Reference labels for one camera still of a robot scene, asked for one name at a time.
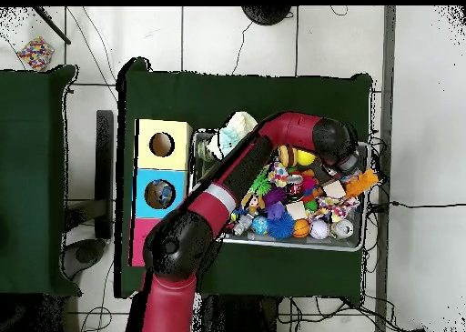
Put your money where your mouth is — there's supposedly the large wooden block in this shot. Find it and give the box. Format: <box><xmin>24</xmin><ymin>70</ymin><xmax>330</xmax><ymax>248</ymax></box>
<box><xmin>322</xmin><ymin>178</ymin><xmax>347</xmax><ymax>200</ymax></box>

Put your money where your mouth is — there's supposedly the plain wooden cube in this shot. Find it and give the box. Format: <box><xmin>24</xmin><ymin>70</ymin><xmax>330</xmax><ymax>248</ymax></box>
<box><xmin>286</xmin><ymin>200</ymin><xmax>309</xmax><ymax>222</ymax></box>

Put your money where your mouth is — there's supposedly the dark green side table cloth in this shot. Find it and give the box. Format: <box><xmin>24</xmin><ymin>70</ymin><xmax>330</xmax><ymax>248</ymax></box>
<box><xmin>0</xmin><ymin>65</ymin><xmax>80</xmax><ymax>298</ymax></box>

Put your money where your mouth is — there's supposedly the colourful patterned packet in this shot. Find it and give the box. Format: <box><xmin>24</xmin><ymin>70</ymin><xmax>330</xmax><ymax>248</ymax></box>
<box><xmin>15</xmin><ymin>36</ymin><xmax>56</xmax><ymax>73</ymax></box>

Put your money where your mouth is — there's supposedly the black rod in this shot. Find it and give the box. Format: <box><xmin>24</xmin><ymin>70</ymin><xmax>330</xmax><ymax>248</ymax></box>
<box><xmin>32</xmin><ymin>6</ymin><xmax>72</xmax><ymax>45</ymax></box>

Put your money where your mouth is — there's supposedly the orange toy brick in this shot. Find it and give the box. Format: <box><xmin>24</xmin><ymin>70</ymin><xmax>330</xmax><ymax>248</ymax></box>
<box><xmin>344</xmin><ymin>167</ymin><xmax>380</xmax><ymax>200</ymax></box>

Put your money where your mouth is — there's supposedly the wooden box with three holes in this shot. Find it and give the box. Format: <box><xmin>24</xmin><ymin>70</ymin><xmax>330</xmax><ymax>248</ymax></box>
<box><xmin>130</xmin><ymin>118</ymin><xmax>194</xmax><ymax>267</ymax></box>

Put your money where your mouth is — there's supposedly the clear mesh bin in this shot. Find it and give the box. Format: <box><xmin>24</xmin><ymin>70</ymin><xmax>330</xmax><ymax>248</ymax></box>
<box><xmin>187</xmin><ymin>127</ymin><xmax>369</xmax><ymax>253</ymax></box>

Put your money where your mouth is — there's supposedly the mint green cloth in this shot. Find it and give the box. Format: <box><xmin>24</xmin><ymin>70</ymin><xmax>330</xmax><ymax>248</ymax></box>
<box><xmin>218</xmin><ymin>111</ymin><xmax>258</xmax><ymax>156</ymax></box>

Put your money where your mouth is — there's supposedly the yellow tennis ball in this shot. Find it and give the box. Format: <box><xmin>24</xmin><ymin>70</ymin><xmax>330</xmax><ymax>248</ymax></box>
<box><xmin>297</xmin><ymin>150</ymin><xmax>317</xmax><ymax>166</ymax></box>

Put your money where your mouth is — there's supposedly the black round base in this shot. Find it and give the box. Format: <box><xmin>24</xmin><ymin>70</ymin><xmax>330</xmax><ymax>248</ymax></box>
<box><xmin>241</xmin><ymin>5</ymin><xmax>292</xmax><ymax>26</ymax></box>

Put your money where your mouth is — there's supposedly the small blue spiky ball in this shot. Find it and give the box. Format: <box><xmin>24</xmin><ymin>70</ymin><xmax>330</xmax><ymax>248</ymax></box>
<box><xmin>266</xmin><ymin>210</ymin><xmax>297</xmax><ymax>240</ymax></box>

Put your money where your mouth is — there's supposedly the crushed clear plastic bottle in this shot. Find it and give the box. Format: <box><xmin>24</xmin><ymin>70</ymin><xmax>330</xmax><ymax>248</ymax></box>
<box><xmin>148</xmin><ymin>182</ymin><xmax>175</xmax><ymax>206</ymax></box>

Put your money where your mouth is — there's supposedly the colourful patterned cloth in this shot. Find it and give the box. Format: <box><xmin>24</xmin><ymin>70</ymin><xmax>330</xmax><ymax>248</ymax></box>
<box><xmin>268</xmin><ymin>162</ymin><xmax>291</xmax><ymax>188</ymax></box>

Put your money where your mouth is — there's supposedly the crushed silver can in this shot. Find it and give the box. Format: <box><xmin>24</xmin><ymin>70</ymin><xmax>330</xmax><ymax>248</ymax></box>
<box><xmin>330</xmin><ymin>217</ymin><xmax>356</xmax><ymax>239</ymax></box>

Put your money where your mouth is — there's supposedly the grey metal strip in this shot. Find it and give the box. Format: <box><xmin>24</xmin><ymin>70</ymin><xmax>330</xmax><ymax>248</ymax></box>
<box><xmin>374</xmin><ymin>5</ymin><xmax>398</xmax><ymax>332</ymax></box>

